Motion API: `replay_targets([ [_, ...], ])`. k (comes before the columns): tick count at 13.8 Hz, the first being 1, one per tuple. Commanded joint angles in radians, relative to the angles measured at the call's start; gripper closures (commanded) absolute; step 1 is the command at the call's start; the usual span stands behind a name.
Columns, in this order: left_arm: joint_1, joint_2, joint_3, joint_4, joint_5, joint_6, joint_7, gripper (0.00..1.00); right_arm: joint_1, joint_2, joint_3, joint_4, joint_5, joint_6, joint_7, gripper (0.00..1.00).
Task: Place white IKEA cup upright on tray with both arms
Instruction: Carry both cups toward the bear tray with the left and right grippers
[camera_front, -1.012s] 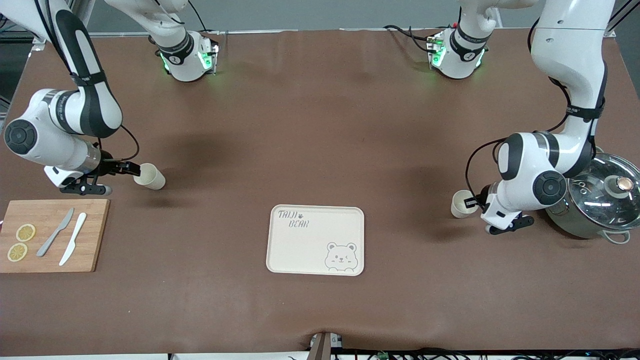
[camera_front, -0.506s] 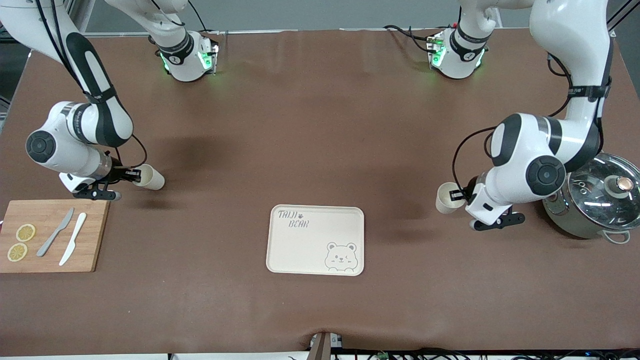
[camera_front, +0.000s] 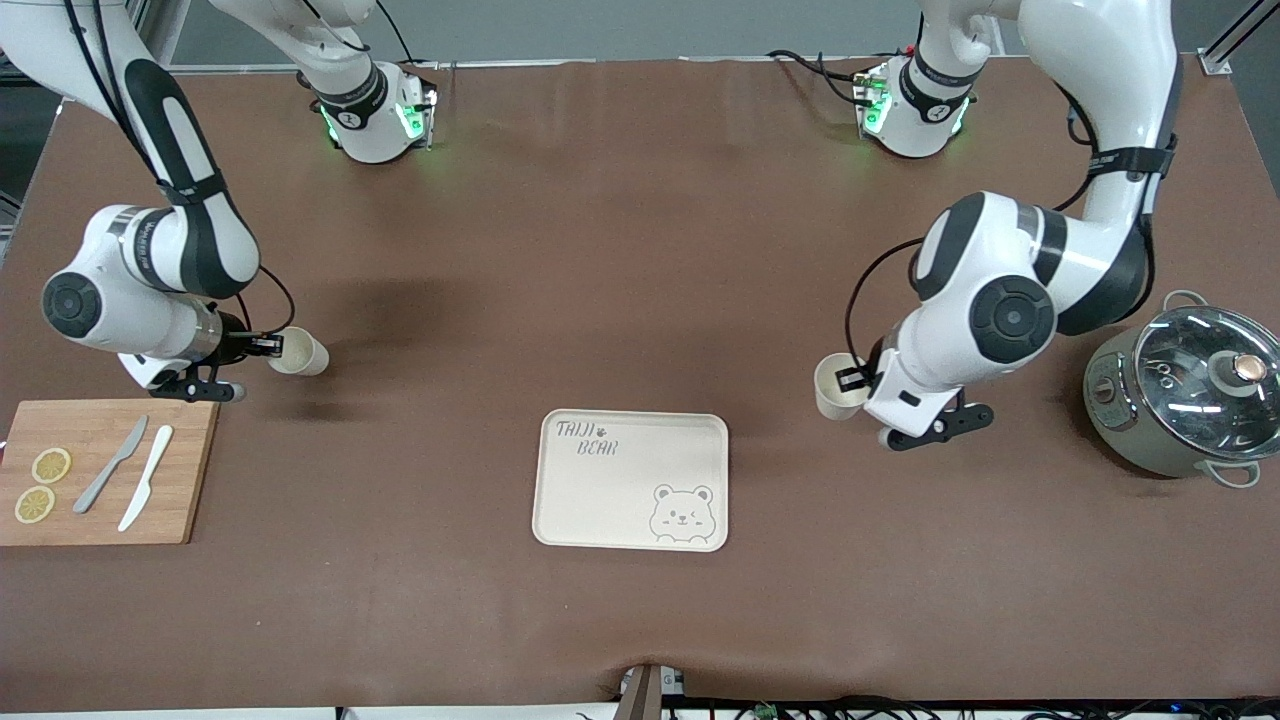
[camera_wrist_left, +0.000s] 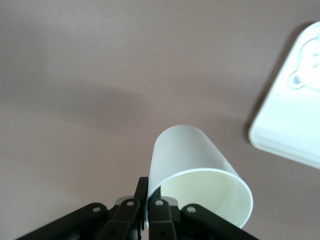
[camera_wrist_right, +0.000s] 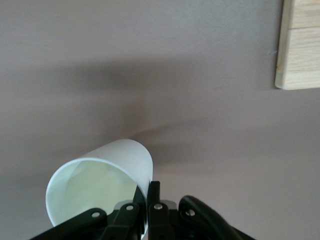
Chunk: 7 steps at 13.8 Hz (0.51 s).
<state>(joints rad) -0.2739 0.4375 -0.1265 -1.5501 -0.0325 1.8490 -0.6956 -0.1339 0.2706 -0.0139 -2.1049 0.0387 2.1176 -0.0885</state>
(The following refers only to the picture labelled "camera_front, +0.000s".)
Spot white IKEA cup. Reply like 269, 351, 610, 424
268, 327, 330, 378
814, 354, 873, 421

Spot beige bear print tray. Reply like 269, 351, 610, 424
531, 409, 731, 553

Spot wooden cutting board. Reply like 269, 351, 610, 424
0, 398, 221, 547

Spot white plastic knife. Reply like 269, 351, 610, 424
118, 425, 175, 533

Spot grey plastic knife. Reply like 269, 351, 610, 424
73, 415, 150, 515

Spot grey-green electric pot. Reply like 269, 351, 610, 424
1083, 290, 1280, 489

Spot brown table mat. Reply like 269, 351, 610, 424
0, 58, 1280, 713

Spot glass pot lid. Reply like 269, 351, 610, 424
1133, 305, 1280, 461

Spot aluminium corner profile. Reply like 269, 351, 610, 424
1198, 0, 1280, 77

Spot black left base cables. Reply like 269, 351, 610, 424
767, 46, 873, 109

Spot aluminium frame structure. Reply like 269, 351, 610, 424
120, 0, 166, 61

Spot black right base cable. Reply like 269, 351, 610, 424
375, 0, 423, 69

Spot metal camera post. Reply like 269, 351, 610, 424
615, 662, 687, 720

